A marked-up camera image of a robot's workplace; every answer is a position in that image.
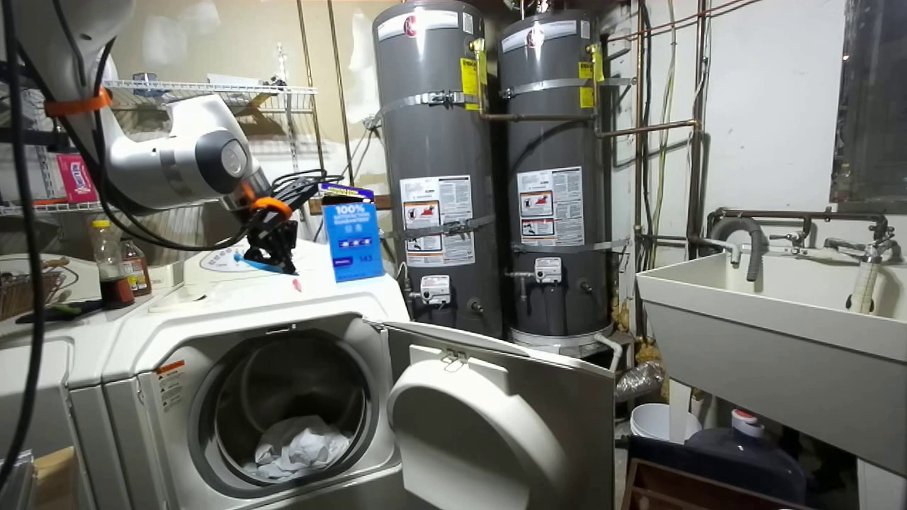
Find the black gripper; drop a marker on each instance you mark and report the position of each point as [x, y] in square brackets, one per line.
[269, 209]

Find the blue spoon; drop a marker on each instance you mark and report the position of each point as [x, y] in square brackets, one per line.
[269, 265]

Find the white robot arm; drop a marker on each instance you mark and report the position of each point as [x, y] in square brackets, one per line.
[67, 45]

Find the white washing machine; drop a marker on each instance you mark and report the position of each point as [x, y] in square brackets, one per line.
[223, 354]

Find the blue detergent box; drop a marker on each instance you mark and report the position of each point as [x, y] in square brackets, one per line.
[353, 232]

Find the brown liquid bottle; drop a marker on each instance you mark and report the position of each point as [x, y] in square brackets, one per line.
[108, 265]

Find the pink box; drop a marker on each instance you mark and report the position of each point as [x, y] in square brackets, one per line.
[74, 178]

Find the left grey water heater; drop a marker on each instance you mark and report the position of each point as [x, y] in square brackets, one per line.
[441, 168]

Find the grey water heater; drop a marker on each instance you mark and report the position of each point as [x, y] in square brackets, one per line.
[557, 190]
[441, 168]

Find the white laundry in drum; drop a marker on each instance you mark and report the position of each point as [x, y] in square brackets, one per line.
[295, 449]

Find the white washer door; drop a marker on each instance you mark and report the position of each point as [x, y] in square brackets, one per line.
[482, 422]

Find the right grey water heater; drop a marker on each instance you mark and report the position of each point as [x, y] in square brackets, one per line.
[557, 190]

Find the white dryer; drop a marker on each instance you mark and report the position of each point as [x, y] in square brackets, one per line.
[74, 344]

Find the white plastic bucket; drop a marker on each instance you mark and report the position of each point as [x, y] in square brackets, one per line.
[656, 421]

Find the grey sink faucet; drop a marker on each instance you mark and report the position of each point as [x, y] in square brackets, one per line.
[743, 242]

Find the wooden side table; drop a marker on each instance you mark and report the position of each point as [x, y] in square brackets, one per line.
[656, 486]

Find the blue water jug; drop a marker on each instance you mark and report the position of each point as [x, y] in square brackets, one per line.
[747, 443]

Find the white utility sink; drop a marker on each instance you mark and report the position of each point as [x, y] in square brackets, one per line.
[791, 347]

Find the dark window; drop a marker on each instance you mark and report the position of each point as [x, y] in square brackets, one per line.
[872, 122]

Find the white wire shelf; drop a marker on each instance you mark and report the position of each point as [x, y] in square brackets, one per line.
[201, 157]

